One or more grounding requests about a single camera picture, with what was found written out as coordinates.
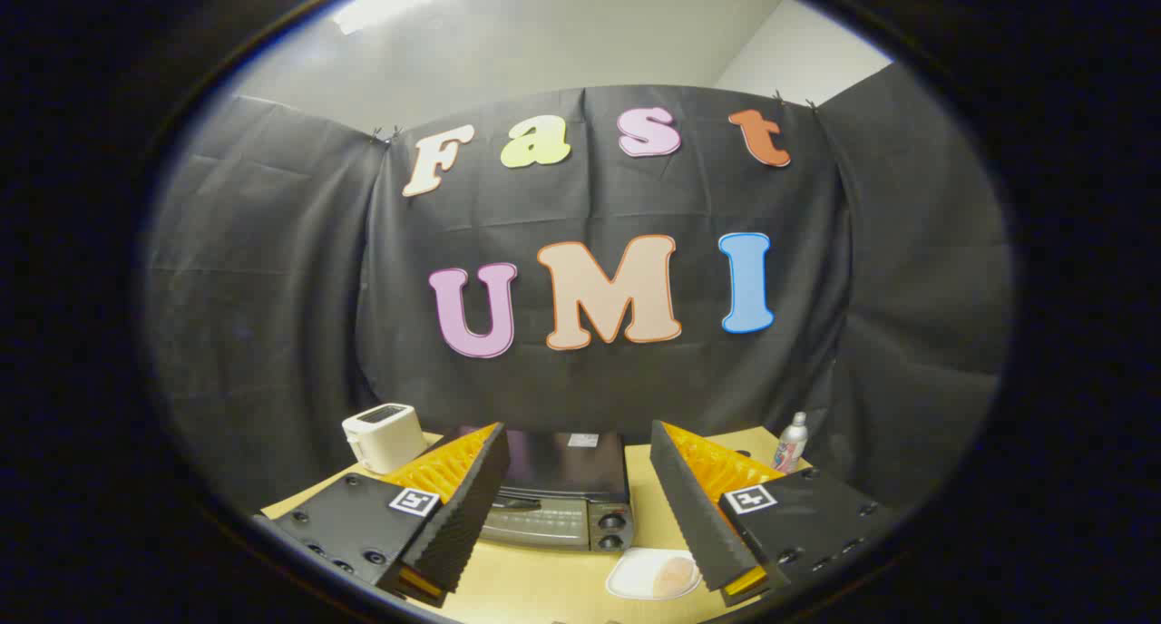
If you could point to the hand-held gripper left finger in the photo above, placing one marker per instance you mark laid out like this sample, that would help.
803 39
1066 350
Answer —
472 497

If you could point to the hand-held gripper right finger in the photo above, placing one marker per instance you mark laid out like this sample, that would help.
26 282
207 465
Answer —
685 497

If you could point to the sugared doughnut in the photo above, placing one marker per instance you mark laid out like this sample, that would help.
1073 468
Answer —
677 577

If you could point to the black toaster oven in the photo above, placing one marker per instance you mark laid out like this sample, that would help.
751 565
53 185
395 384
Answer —
562 465

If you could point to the white bread toaster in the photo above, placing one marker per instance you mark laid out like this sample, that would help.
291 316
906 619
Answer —
385 433

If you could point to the white plate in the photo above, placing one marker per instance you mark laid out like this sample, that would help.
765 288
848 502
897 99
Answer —
630 574

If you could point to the pink and white bottle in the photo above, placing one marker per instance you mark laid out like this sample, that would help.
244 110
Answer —
789 447

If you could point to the black backdrop cloth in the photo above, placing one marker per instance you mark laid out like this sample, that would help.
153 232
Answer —
272 288

